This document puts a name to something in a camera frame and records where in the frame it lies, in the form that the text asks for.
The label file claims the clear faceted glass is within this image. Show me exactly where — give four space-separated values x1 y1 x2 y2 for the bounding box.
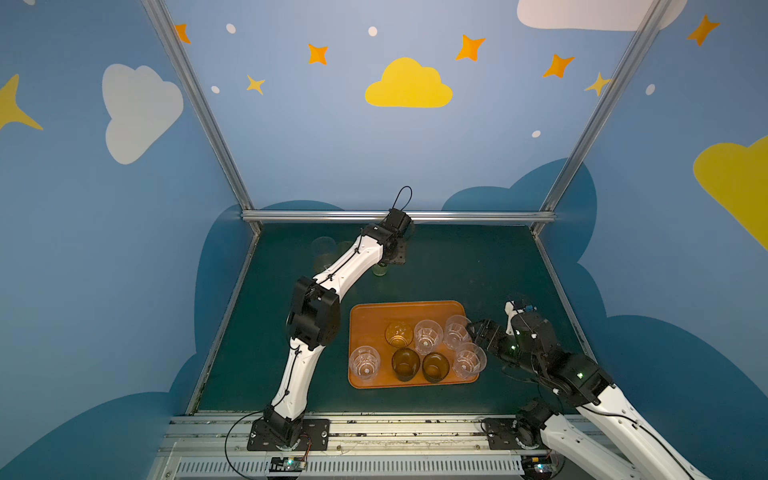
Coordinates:
348 345 381 382
444 315 472 351
414 319 443 356
453 342 487 380

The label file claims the short green glass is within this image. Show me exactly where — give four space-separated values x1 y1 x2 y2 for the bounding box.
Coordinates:
371 263 388 277

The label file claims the small olive textured cup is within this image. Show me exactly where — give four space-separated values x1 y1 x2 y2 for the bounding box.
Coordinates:
421 352 451 383

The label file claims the tall clear bluish glass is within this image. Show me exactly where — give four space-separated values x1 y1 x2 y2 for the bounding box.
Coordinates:
311 236 337 270

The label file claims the dark olive textured cup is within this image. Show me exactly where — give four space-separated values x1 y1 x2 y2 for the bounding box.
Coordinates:
391 347 421 382

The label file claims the short yellow glass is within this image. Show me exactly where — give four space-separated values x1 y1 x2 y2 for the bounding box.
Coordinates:
385 321 414 349

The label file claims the orange plastic tray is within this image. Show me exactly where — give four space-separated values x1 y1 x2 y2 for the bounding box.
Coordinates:
348 300 480 389

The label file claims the clear faceted glass back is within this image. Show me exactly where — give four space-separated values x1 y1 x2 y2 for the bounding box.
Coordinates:
348 345 381 382

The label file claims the tall green glass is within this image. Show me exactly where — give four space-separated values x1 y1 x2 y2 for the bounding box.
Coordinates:
337 241 354 258

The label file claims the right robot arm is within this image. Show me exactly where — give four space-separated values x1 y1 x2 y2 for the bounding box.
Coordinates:
467 303 705 479

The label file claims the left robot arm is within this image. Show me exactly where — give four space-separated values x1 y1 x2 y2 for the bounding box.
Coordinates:
262 222 410 447

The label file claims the right controller board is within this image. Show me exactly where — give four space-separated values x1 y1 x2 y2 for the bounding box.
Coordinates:
521 456 556 480

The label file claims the controller board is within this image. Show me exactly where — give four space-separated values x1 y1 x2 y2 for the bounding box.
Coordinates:
521 456 556 480
269 457 307 474

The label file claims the left controller board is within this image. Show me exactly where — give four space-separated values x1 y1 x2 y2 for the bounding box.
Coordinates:
269 457 307 474

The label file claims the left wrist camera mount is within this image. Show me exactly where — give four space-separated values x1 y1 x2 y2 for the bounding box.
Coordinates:
381 208 412 238

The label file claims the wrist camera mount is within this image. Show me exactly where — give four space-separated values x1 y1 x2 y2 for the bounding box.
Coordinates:
381 208 412 238
504 301 537 335

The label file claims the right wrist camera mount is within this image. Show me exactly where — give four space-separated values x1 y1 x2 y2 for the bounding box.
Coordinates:
504 301 537 335

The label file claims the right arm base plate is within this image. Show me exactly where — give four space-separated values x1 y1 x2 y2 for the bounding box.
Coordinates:
481 417 541 450

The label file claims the aluminium right frame post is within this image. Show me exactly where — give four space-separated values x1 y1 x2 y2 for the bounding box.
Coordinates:
531 0 672 238

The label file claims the aluminium frame post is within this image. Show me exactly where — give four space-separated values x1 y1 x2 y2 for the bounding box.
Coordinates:
142 0 253 214
531 0 672 238

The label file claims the aluminium rear frame bar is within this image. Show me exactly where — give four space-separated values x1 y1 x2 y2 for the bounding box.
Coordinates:
241 210 555 224

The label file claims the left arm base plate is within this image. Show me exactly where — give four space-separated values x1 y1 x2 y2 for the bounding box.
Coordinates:
246 418 330 452

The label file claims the front aluminium rail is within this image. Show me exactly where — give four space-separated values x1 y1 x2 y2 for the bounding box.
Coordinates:
143 412 643 480

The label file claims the aluminium left frame post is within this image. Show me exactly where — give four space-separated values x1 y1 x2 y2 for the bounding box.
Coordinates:
142 0 253 214

